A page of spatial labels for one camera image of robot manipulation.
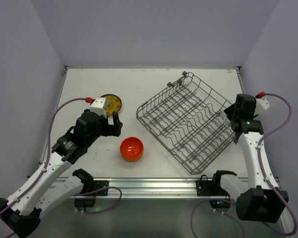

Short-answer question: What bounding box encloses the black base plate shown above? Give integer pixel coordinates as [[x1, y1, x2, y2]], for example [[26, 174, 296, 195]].
[[87, 180, 109, 196], [195, 180, 229, 196]]

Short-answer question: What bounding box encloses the aluminium mounting rail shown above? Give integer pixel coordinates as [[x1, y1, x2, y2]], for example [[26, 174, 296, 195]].
[[21, 176, 285, 199]]

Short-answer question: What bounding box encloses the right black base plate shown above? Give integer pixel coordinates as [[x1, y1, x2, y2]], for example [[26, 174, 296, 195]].
[[195, 180, 229, 196]]

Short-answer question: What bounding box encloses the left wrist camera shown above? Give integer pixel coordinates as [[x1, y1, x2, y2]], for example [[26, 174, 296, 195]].
[[89, 97, 108, 118]]

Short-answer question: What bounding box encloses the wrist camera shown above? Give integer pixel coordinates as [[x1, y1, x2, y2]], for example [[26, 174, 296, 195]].
[[254, 97, 270, 117], [89, 97, 108, 118]]

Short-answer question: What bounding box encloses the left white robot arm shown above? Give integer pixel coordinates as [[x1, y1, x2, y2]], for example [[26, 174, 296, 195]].
[[0, 109, 123, 238]]

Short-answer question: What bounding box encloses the grey wire dish rack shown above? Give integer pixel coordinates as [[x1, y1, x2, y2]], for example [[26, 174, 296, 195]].
[[136, 71, 235, 175]]

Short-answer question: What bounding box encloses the orange bowl front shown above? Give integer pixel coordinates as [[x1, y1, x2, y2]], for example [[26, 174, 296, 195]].
[[124, 157, 141, 162]]

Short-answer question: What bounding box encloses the orange bowl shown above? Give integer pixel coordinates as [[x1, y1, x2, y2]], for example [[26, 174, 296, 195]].
[[124, 157, 141, 162], [120, 137, 144, 158]]

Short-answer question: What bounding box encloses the orange bowl back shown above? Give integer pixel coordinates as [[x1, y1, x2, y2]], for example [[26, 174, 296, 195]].
[[120, 137, 144, 158]]

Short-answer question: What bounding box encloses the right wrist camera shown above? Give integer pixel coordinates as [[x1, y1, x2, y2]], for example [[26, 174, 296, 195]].
[[254, 97, 270, 117]]

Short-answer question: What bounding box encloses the yellow patterned plate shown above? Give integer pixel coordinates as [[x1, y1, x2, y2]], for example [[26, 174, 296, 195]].
[[101, 94, 122, 117]]

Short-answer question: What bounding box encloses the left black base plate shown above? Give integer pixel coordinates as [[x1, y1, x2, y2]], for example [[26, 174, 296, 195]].
[[87, 180, 109, 196]]

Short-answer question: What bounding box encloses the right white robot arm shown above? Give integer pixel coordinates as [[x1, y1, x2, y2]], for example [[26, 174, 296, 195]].
[[212, 94, 289, 223]]

